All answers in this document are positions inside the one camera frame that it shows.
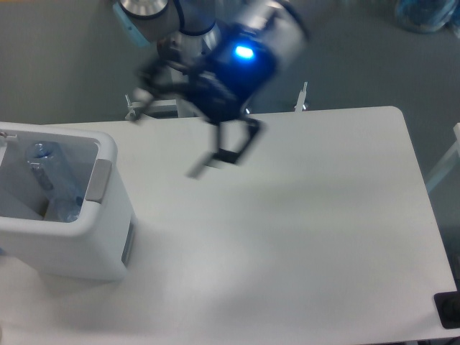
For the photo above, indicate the black device at edge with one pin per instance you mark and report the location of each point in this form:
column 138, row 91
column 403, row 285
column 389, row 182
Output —
column 447, row 305

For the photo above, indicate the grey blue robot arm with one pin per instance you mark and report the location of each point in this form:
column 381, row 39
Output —
column 185, row 32

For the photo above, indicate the white trash can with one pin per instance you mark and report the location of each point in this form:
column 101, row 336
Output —
column 93, row 246

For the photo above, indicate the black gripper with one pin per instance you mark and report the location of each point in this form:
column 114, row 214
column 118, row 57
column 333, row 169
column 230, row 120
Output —
column 220, row 86

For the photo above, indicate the blue bag on floor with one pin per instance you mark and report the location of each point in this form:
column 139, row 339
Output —
column 424, row 17

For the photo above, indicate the crushed clear plastic bottle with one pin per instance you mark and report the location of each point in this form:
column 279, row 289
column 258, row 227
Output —
column 53, row 173

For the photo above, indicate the white frame at right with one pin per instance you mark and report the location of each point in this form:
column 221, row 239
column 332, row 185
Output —
column 445, row 165

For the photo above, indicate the white pedestal base frame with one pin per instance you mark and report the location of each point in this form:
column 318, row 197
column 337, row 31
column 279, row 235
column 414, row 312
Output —
column 183, row 110

